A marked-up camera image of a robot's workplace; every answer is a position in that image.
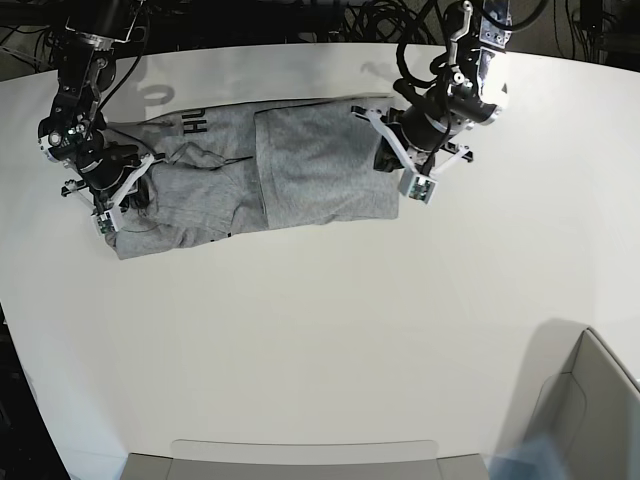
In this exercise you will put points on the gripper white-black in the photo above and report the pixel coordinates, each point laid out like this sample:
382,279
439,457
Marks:
410,141
108,175

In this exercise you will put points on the grey T-shirt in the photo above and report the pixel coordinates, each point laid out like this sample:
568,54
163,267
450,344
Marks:
250,167

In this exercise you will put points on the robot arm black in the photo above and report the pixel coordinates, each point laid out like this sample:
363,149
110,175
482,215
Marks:
72,134
468,85

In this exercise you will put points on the grey tray bottom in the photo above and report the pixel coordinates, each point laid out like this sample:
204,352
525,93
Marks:
191,459

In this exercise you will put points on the grey box right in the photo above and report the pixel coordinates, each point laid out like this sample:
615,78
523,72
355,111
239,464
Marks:
585,423

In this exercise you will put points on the blue blurred object corner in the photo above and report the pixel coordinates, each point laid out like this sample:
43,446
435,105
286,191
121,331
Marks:
530,457

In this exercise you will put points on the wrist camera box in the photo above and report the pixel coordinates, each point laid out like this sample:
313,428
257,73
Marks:
108,222
416,186

